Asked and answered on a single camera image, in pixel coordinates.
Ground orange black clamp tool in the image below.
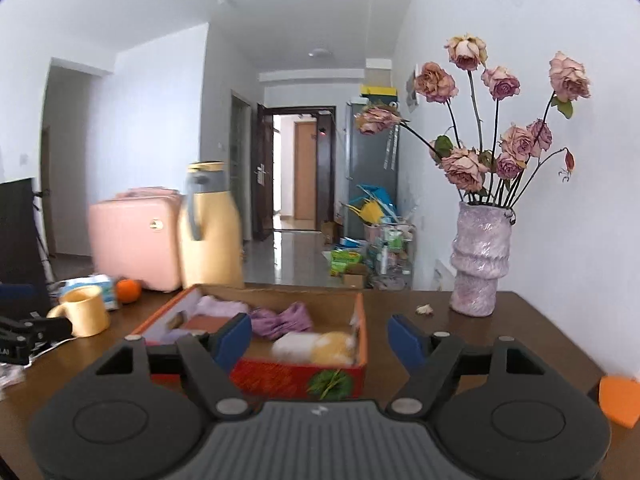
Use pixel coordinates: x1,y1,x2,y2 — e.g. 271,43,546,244
598,375,640,429

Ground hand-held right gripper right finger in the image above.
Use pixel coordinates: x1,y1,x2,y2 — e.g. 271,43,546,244
387,314,546,416

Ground brown wooden door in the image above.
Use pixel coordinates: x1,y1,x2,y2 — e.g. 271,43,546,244
294,121,317,221

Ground black tripod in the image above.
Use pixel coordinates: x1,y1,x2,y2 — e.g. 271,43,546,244
32,190,58,286

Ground orange fruit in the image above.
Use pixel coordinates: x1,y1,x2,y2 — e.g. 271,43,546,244
116,278,142,304

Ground purple textured vase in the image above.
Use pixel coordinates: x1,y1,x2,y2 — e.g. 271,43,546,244
448,201,516,317

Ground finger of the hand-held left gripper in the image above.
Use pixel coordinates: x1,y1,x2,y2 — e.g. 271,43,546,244
0,316,74,347
0,284,40,318

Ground purple satin scrunchie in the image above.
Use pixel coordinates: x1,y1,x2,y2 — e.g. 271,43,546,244
250,302,313,339

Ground yellow plastic dustpan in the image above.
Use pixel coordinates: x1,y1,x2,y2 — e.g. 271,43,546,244
349,200,384,227

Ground pink suitcase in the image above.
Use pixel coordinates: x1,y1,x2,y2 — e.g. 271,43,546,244
89,187,183,293

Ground wire cart with bottles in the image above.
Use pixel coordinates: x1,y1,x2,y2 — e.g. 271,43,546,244
372,220,416,289

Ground yellow thermos jug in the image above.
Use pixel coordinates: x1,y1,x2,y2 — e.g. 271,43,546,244
179,161,245,290

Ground dried pink roses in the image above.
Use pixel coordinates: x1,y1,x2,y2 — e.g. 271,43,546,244
355,34,592,208

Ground blue tissue pack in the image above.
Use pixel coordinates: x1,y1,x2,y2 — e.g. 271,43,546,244
60,274,121,311

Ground green snack packet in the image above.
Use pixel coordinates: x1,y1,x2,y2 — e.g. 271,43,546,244
330,249,363,276

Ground yellow box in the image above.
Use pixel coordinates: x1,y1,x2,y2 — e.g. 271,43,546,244
361,85,398,103

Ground red cardboard box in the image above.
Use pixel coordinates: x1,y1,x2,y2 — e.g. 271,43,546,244
131,284,369,401

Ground lavender fluffy cloth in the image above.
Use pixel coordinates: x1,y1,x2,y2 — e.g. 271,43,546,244
196,295,251,318

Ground yellow mug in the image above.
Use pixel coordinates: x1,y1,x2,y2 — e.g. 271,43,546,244
47,287,111,338

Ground white yellow soft toy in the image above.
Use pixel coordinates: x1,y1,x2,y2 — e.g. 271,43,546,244
271,331,358,366

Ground grey refrigerator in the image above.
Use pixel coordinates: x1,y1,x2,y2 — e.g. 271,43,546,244
346,101,401,241

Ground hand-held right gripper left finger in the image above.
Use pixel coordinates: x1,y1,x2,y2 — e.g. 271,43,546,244
95,312,253,418

